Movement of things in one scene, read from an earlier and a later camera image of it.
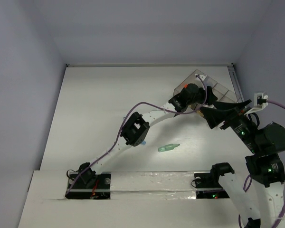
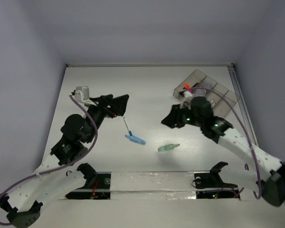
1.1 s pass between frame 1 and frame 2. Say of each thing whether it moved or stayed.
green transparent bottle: stayed
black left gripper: moved
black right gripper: moved
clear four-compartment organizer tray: stayed
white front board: stayed
